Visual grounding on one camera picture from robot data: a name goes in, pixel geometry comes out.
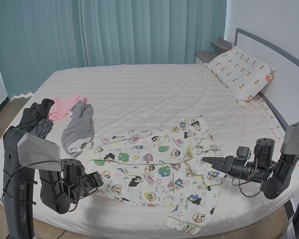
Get black garment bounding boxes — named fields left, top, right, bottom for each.
left=16, top=98, right=55, bottom=131

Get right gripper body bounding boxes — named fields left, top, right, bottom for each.
left=223, top=155, right=257, bottom=184

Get pink garment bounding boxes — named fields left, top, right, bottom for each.
left=47, top=94, right=89, bottom=122

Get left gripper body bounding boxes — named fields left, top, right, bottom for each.
left=83, top=172, right=104, bottom=196

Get grey white bedside table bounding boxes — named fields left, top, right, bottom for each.
left=195, top=36, right=232, bottom=65

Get bed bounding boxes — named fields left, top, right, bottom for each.
left=0, top=28, right=299, bottom=239

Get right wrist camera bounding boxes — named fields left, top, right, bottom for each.
left=236, top=146, right=251, bottom=162

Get white printed pyjama top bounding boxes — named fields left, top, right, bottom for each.
left=89, top=115, right=227, bottom=235

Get black cable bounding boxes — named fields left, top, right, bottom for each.
left=2, top=160, right=65, bottom=203
left=231, top=177, right=266, bottom=198

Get blue-green curtain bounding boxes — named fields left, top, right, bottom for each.
left=0, top=0, right=228, bottom=98

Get white printed pillow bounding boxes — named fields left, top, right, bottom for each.
left=205, top=46, right=276, bottom=107

